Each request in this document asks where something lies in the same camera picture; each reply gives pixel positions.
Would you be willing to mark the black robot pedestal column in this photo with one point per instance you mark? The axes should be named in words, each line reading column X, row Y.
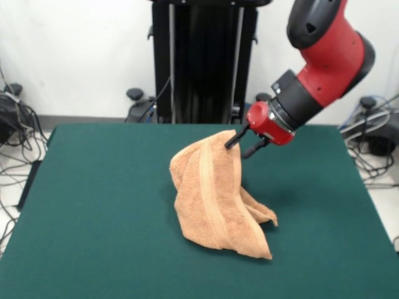
column 202, row 62

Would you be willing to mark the dark green table cloth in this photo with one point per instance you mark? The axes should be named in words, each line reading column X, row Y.
column 93, row 218

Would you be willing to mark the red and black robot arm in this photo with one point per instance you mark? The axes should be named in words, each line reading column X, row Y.
column 327, row 46

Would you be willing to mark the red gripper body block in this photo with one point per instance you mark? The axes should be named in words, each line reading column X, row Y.
column 268, row 127

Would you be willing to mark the black floor base foot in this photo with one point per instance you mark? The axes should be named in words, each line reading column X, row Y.
column 380, row 140
column 6, row 124

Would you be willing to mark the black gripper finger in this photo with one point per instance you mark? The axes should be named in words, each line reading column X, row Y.
column 254, row 151
column 235, row 138

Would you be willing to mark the tan terry towel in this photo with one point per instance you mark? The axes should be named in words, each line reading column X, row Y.
column 212, row 202

